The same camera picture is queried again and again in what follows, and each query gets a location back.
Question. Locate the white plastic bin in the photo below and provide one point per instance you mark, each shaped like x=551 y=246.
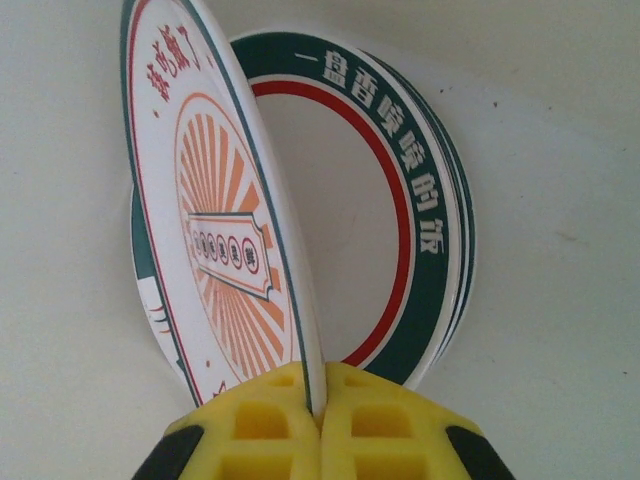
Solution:
x=550 y=150

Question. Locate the sunburst pattern plate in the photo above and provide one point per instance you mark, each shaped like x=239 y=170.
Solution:
x=225 y=225

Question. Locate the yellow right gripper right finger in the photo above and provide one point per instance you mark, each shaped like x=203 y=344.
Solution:
x=390 y=435

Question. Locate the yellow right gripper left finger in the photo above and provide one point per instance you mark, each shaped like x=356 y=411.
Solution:
x=250 y=435

